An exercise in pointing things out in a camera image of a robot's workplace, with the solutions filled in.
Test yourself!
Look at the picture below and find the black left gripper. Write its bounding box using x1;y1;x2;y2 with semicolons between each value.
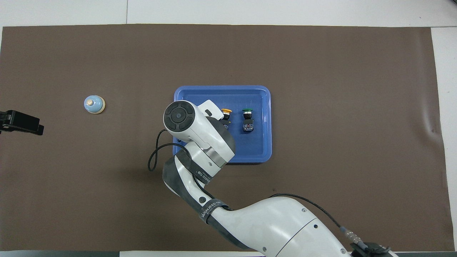
0;110;45;136

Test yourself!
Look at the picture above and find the light blue desk bell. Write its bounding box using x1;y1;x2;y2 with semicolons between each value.
84;95;106;115

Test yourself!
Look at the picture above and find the yellow push button switch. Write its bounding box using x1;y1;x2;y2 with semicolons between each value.
220;109;233;130

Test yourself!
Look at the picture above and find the green push button switch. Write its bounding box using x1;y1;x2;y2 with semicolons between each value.
242;108;255;133

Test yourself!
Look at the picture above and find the blue plastic tray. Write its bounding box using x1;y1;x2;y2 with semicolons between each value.
172;85;272;165

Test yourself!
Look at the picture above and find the brown table mat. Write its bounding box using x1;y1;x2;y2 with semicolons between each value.
0;24;456;252

